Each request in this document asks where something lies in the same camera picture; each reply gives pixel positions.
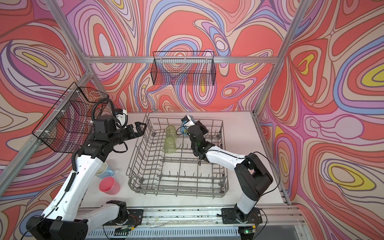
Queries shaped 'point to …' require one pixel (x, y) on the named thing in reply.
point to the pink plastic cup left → (109, 185)
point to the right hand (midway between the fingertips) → (200, 124)
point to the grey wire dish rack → (164, 164)
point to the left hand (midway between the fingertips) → (141, 125)
